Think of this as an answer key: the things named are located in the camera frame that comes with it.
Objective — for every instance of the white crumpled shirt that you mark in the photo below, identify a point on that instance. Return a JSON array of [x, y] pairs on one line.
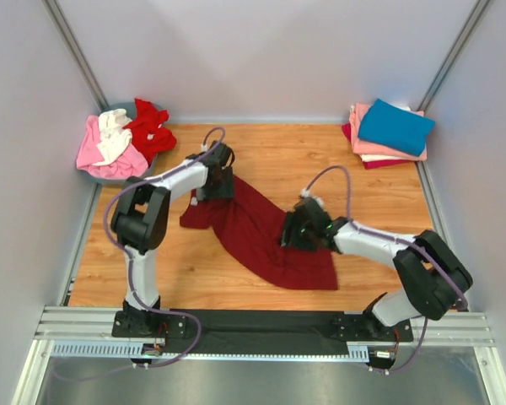
[[114, 136]]

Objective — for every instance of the slotted grey cable duct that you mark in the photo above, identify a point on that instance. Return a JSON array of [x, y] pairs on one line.
[[126, 350]]

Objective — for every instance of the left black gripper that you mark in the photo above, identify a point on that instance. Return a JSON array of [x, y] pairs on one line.
[[225, 191]]

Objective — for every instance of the aluminium frame rail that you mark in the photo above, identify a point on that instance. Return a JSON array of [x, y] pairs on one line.
[[455, 329]]

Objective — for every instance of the magenta folded shirt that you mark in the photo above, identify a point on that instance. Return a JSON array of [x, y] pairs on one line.
[[376, 163]]

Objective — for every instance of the blue folded shirt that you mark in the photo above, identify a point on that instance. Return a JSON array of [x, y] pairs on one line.
[[384, 129]]

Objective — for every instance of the dark red t-shirt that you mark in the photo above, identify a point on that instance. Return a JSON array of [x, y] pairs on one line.
[[249, 227]]

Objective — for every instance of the black base mat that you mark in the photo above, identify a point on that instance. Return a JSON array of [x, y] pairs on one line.
[[263, 332]]

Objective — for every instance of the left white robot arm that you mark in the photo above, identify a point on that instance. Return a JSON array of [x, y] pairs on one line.
[[140, 223]]

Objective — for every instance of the white folded shirt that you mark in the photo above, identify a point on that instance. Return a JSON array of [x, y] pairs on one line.
[[376, 157]]

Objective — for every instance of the bright red crumpled shirt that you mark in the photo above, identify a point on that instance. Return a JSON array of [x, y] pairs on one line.
[[150, 136]]

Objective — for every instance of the pink crumpled shirt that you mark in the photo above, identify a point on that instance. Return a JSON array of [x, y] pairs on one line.
[[130, 163]]

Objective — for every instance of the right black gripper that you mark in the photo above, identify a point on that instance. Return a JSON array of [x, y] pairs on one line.
[[287, 231]]

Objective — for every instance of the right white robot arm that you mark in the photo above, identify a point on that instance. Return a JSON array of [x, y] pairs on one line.
[[433, 279]]

